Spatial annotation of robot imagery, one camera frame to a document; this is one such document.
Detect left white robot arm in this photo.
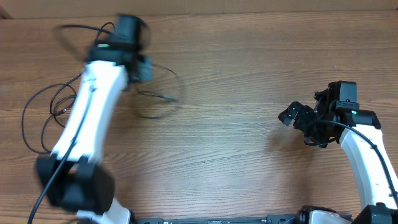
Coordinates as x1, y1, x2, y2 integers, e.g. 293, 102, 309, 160
28, 14, 152, 223

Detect separated black USB cable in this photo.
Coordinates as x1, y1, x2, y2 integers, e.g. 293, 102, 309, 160
132, 63, 186, 120

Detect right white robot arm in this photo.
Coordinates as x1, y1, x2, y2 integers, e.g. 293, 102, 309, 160
278, 81, 397, 223

